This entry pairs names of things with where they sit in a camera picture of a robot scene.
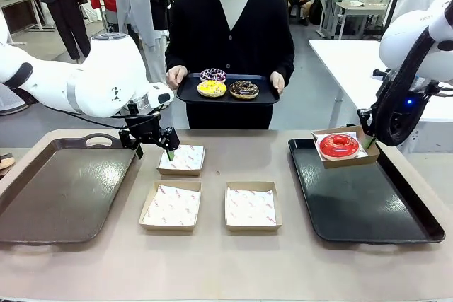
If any black suit mannequin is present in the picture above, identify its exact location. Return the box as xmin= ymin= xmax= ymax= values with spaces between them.
xmin=18 ymin=0 xmax=92 ymax=62

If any person in black cardigan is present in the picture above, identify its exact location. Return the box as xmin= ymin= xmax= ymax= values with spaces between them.
xmin=164 ymin=0 xmax=296 ymax=131

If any square kraft cardboard box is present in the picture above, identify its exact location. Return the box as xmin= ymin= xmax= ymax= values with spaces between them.
xmin=138 ymin=180 xmax=202 ymax=232
xmin=311 ymin=125 xmax=381 ymax=170
xmin=156 ymin=144 xmax=207 ymax=178
xmin=224 ymin=180 xmax=283 ymax=232

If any chocolate sprinkled donut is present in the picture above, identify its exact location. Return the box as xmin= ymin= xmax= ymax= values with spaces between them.
xmin=229 ymin=79 xmax=260 ymax=100

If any yellow sprinkled donut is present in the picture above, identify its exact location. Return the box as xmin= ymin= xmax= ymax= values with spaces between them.
xmin=196 ymin=80 xmax=228 ymax=99

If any large black serving tray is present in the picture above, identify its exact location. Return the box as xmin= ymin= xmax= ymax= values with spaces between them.
xmin=288 ymin=138 xmax=447 ymax=245

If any white printed paper liner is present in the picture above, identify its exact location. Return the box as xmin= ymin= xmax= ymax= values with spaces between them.
xmin=226 ymin=185 xmax=277 ymax=228
xmin=159 ymin=144 xmax=205 ymax=170
xmin=312 ymin=131 xmax=369 ymax=160
xmin=142 ymin=184 xmax=201 ymax=227

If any tan rounded object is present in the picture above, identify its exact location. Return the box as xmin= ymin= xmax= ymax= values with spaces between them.
xmin=0 ymin=152 xmax=17 ymax=178

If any grey work table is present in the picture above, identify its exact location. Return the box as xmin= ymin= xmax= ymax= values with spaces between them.
xmin=317 ymin=0 xmax=389 ymax=40

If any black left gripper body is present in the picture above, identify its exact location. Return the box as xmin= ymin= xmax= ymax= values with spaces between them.
xmin=118 ymin=112 xmax=181 ymax=151

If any large brown serving tray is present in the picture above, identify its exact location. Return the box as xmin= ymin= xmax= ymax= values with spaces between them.
xmin=0 ymin=133 xmax=142 ymax=245

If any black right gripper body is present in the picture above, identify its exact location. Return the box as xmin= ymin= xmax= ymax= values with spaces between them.
xmin=356 ymin=105 xmax=382 ymax=139

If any red glazed donut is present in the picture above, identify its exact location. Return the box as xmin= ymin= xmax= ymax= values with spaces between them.
xmin=319 ymin=133 xmax=361 ymax=160

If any small black serving tray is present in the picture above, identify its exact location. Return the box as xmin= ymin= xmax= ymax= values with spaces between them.
xmin=176 ymin=72 xmax=282 ymax=106

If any person's right hand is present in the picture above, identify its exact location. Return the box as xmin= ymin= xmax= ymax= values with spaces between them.
xmin=166 ymin=64 xmax=188 ymax=91

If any white trousers mannequin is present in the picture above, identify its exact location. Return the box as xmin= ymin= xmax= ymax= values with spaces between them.
xmin=140 ymin=30 xmax=169 ymax=86

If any person's right forearm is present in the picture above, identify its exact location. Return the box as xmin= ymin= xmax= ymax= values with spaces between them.
xmin=164 ymin=42 xmax=189 ymax=69

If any black braided cable sleeve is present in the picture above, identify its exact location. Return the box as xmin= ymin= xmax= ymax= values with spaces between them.
xmin=369 ymin=27 xmax=440 ymax=148

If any person's left hand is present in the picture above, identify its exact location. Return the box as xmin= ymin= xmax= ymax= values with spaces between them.
xmin=269 ymin=71 xmax=285 ymax=95

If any large white table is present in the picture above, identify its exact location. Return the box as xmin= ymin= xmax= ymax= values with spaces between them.
xmin=308 ymin=39 xmax=453 ymax=123

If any person's left forearm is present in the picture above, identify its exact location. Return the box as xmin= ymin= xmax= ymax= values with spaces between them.
xmin=270 ymin=42 xmax=296 ymax=77

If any purple sprinkled donut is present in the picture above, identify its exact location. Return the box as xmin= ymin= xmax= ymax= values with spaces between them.
xmin=199 ymin=66 xmax=228 ymax=84

